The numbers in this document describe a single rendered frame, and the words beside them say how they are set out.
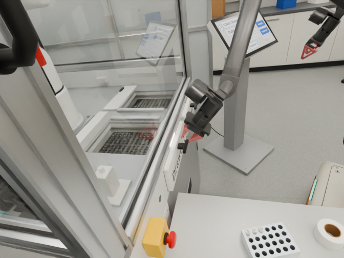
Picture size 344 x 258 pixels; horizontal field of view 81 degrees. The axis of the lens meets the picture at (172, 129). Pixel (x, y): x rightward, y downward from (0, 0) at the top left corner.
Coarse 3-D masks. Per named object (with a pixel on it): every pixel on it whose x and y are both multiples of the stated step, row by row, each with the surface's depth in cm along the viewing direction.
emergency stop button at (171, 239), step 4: (172, 232) 51; (168, 236) 51; (172, 236) 50; (176, 236) 52; (168, 240) 50; (172, 240) 50; (176, 240) 52; (168, 244) 50; (172, 244) 50; (172, 248) 50
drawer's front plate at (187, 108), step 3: (189, 99) 102; (186, 102) 100; (189, 102) 100; (192, 102) 110; (186, 105) 97; (189, 105) 101; (186, 108) 95; (189, 108) 101; (192, 108) 110; (183, 111) 93; (186, 111) 93; (189, 111) 101; (192, 111) 110; (183, 114) 91; (183, 117) 90; (183, 120) 90; (186, 135) 95
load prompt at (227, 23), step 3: (231, 18) 135; (234, 18) 136; (237, 18) 137; (222, 21) 130; (225, 21) 131; (228, 21) 133; (231, 21) 134; (234, 21) 135; (222, 24) 130; (225, 24) 131; (228, 24) 132; (231, 24) 133; (234, 24) 135; (225, 27) 130; (228, 27) 131
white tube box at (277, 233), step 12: (252, 228) 59; (264, 228) 58; (276, 228) 58; (252, 240) 57; (264, 240) 56; (276, 240) 55; (288, 240) 56; (252, 252) 54; (264, 252) 54; (276, 252) 53; (288, 252) 53
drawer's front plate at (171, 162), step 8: (176, 136) 78; (184, 136) 89; (176, 144) 75; (176, 152) 75; (168, 160) 68; (176, 160) 75; (168, 168) 65; (176, 168) 75; (168, 176) 66; (176, 176) 75; (168, 184) 69
